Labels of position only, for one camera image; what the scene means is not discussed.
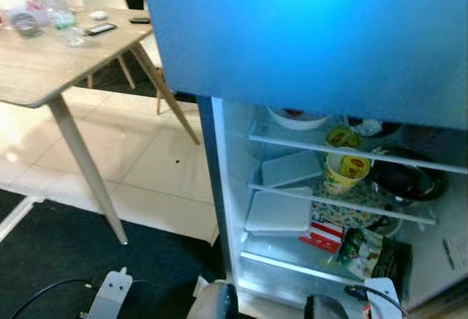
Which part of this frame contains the white fridge label sticker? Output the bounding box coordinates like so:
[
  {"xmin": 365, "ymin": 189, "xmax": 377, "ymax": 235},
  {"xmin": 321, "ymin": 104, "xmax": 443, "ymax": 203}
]
[{"xmin": 441, "ymin": 235, "xmax": 468, "ymax": 273}]

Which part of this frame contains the glass fridge shelf white trim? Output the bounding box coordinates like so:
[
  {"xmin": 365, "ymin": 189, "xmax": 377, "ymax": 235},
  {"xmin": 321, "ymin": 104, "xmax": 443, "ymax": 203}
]
[
  {"xmin": 249, "ymin": 180, "xmax": 439, "ymax": 227},
  {"xmin": 247, "ymin": 110, "xmax": 468, "ymax": 176}
]

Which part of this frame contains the blue fridge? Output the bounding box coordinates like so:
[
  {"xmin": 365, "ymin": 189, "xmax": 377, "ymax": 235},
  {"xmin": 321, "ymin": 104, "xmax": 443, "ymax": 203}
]
[{"xmin": 139, "ymin": 0, "xmax": 468, "ymax": 319}]

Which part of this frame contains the purple container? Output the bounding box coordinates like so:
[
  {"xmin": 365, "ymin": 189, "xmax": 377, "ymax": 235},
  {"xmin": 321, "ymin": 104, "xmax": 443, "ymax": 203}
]
[{"xmin": 402, "ymin": 125, "xmax": 468, "ymax": 163}]

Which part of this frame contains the black cooking pan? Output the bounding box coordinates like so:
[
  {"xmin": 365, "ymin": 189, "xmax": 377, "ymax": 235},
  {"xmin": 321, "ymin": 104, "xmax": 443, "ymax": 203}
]
[{"xmin": 368, "ymin": 146, "xmax": 449, "ymax": 207}]

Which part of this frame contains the dark bowl with food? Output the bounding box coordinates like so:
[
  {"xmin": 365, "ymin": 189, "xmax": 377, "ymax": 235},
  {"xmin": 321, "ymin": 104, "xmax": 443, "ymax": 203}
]
[{"xmin": 347, "ymin": 118, "xmax": 404, "ymax": 139}]

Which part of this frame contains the small yellow-lid cup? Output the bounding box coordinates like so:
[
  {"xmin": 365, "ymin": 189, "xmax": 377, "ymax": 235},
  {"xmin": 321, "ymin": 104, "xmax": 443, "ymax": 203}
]
[{"xmin": 325, "ymin": 127, "xmax": 362, "ymax": 150}]

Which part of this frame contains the yellow instant noodle cup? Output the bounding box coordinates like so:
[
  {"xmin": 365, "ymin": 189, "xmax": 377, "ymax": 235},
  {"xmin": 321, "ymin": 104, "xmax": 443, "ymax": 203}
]
[{"xmin": 324, "ymin": 149, "xmax": 373, "ymax": 196}]

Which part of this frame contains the patterned plate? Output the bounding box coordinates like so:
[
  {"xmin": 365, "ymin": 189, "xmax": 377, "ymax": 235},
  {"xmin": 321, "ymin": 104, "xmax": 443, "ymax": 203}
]
[{"xmin": 313, "ymin": 180, "xmax": 402, "ymax": 239}]

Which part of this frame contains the green food bag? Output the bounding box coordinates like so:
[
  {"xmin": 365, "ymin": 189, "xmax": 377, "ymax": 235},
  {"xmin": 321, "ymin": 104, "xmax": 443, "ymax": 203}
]
[{"xmin": 336, "ymin": 228, "xmax": 412, "ymax": 295}]

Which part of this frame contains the white bowl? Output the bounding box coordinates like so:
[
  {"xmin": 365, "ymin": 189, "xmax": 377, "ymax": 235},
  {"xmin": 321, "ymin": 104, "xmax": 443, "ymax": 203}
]
[{"xmin": 267, "ymin": 107, "xmax": 331, "ymax": 132}]

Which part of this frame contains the red white striped box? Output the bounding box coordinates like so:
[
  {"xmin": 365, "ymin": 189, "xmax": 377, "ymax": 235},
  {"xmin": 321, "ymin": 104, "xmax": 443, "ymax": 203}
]
[{"xmin": 298, "ymin": 220, "xmax": 345, "ymax": 255}]

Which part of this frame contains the white square food container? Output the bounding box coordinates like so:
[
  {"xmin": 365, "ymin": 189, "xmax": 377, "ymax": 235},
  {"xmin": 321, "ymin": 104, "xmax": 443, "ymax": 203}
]
[{"xmin": 245, "ymin": 187, "xmax": 316, "ymax": 234}]

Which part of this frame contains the silver left robot leg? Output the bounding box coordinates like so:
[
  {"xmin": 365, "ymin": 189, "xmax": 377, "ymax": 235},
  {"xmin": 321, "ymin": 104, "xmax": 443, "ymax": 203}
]
[{"xmin": 186, "ymin": 279, "xmax": 239, "ymax": 319}]

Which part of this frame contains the tapered wooden table leg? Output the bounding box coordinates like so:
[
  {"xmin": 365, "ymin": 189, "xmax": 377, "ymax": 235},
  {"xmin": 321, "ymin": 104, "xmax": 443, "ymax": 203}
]
[
  {"xmin": 130, "ymin": 41, "xmax": 201, "ymax": 146},
  {"xmin": 48, "ymin": 94, "xmax": 129, "ymax": 246}
]

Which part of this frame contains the small black white-screen device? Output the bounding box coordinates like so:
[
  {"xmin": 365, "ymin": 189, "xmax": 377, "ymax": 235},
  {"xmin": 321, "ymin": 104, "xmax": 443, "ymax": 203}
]
[{"xmin": 83, "ymin": 23, "xmax": 118, "ymax": 37}]

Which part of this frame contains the black floor mat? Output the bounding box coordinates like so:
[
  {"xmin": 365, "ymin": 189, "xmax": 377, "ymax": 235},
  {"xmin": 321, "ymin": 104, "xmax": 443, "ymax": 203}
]
[{"xmin": 0, "ymin": 187, "xmax": 224, "ymax": 319}]

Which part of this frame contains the water bottle with teal cap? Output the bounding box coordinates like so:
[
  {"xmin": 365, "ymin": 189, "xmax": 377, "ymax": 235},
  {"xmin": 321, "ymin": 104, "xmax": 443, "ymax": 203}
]
[{"xmin": 33, "ymin": 0, "xmax": 86, "ymax": 48}]

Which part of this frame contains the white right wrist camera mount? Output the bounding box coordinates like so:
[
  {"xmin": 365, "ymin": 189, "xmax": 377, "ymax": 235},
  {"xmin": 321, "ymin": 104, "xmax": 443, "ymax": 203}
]
[{"xmin": 363, "ymin": 277, "xmax": 404, "ymax": 319}]

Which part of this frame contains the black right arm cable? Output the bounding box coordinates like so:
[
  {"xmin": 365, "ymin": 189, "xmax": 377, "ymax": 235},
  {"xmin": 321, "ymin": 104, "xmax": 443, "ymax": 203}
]
[{"xmin": 344, "ymin": 284, "xmax": 412, "ymax": 319}]

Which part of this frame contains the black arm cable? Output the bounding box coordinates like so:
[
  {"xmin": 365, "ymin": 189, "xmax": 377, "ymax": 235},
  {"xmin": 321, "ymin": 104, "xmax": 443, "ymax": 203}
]
[
  {"xmin": 9, "ymin": 278, "xmax": 97, "ymax": 319},
  {"xmin": 344, "ymin": 284, "xmax": 412, "ymax": 319}
]

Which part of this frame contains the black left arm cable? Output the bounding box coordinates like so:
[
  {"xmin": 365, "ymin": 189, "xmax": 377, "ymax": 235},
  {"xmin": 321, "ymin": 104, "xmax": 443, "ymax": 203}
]
[{"xmin": 9, "ymin": 278, "xmax": 97, "ymax": 319}]

